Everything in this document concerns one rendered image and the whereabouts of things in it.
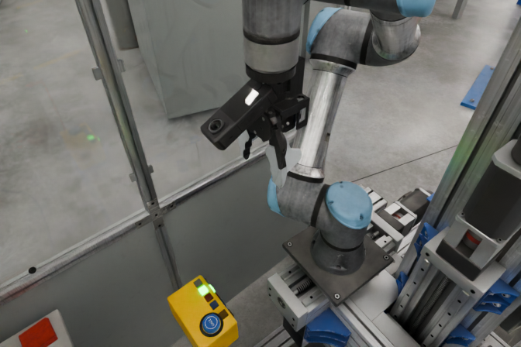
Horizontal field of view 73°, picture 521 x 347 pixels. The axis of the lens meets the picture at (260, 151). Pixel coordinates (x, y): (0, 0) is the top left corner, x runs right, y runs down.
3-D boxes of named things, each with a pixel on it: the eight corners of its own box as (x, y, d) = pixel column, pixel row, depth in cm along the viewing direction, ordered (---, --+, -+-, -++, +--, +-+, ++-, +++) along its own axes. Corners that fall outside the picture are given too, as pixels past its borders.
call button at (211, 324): (199, 324, 83) (198, 321, 81) (214, 313, 85) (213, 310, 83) (209, 338, 80) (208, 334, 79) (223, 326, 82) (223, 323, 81)
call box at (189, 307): (172, 316, 94) (165, 297, 87) (205, 293, 99) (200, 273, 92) (206, 368, 85) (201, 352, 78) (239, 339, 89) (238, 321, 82)
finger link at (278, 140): (293, 168, 55) (281, 115, 51) (285, 172, 54) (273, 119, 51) (274, 161, 59) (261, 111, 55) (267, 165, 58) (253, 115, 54)
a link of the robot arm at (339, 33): (312, 235, 87) (378, 7, 77) (257, 213, 92) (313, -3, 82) (322, 221, 98) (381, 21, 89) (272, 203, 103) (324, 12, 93)
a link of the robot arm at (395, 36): (412, 77, 87) (426, 25, 41) (367, 68, 90) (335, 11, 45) (427, 29, 85) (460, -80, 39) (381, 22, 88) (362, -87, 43)
